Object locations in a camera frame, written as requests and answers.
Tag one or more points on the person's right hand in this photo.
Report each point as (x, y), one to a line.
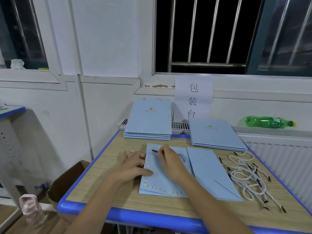
(174, 164)

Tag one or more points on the person's left hand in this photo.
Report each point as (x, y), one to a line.
(129, 169)

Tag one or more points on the stack of blue paper bags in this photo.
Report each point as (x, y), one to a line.
(217, 133)

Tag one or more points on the person's right forearm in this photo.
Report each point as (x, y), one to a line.
(214, 212)

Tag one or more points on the person's left forearm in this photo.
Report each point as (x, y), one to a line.
(97, 212)

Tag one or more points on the blue-edged wooden desk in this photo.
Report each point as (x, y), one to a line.
(97, 178)

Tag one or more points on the brown cardboard box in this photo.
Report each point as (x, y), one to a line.
(66, 182)

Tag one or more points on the white paper sign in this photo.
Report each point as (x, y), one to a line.
(193, 97)

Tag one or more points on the green plastic bottle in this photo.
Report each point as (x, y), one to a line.
(268, 122)

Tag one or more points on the pink water bottle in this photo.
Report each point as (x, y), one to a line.
(33, 211)

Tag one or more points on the metal window grille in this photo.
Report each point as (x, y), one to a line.
(209, 63)

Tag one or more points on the grey metal desk blue edge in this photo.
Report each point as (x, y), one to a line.
(9, 148)

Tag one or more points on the small white container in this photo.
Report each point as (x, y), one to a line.
(17, 64)

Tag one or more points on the white framed window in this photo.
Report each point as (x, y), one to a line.
(48, 31)

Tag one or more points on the teal framed sliding window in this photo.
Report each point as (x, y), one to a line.
(282, 36)

